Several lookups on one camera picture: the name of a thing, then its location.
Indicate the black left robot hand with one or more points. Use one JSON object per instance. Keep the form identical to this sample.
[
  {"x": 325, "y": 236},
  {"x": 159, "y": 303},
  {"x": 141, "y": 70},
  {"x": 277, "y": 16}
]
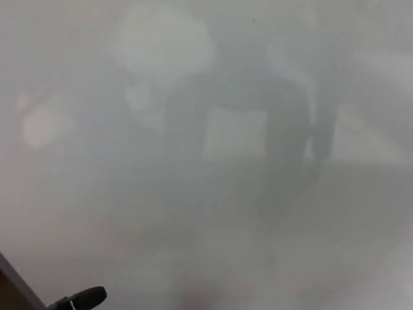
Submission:
[{"x": 87, "y": 297}]

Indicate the grey whiteboard frame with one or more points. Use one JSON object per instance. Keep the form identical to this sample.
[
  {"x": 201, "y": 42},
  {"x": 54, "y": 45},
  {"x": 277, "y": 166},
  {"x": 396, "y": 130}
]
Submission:
[{"x": 16, "y": 284}]

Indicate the white whiteboard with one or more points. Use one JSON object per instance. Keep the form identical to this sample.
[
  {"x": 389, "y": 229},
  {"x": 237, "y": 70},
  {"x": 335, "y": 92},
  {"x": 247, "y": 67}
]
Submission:
[{"x": 209, "y": 145}]

